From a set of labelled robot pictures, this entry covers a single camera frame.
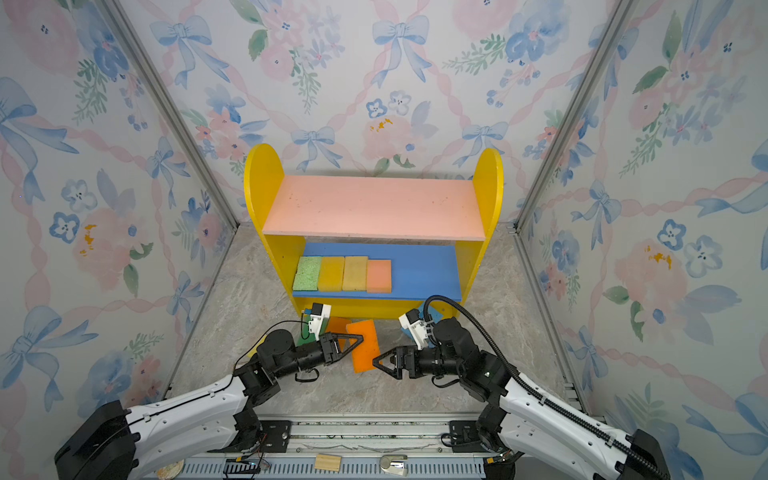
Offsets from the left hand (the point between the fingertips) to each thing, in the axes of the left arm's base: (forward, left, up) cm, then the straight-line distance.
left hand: (363, 341), depth 70 cm
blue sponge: (+3, -17, +7) cm, 18 cm away
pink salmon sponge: (+21, -3, -3) cm, 21 cm away
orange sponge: (-2, 0, -3) cm, 3 cm away
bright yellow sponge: (+21, +11, -3) cm, 24 cm away
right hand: (-4, -5, -2) cm, 7 cm away
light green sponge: (+21, +18, -4) cm, 28 cm away
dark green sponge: (+1, +13, 0) cm, 13 cm away
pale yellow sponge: (+22, +4, -3) cm, 22 cm away
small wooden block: (-22, +7, -19) cm, 30 cm away
